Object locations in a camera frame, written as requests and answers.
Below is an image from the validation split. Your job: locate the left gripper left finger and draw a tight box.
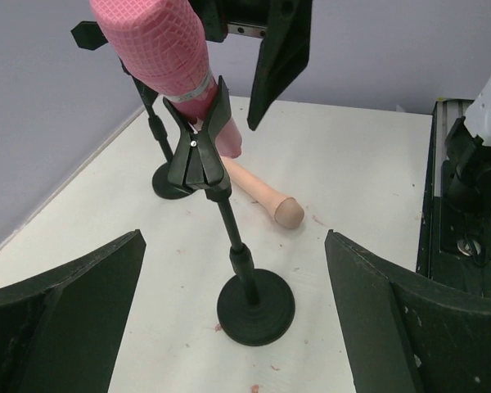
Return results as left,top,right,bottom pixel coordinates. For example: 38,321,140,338
0,230,146,392

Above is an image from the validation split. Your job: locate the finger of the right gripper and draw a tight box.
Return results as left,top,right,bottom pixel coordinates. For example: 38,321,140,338
70,20,108,51

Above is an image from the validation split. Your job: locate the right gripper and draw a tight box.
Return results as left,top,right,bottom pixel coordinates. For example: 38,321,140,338
188,0,313,131

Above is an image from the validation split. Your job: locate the black rear round-base stand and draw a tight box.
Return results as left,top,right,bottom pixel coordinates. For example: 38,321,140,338
119,59,188,201

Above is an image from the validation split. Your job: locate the black round-base mic stand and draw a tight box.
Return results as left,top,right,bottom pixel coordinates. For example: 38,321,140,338
164,79,295,346

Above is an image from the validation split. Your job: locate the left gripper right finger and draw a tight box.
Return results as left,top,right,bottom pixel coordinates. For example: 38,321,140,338
325,230,491,392

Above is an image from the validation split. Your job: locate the pink toy microphone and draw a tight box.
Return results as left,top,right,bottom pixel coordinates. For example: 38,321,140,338
88,0,242,159

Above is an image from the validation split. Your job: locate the beige toy microphone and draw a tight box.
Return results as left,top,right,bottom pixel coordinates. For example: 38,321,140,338
221,156,304,230

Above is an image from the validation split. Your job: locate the black front mounting rail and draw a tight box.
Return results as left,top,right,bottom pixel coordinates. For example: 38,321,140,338
416,99,491,299

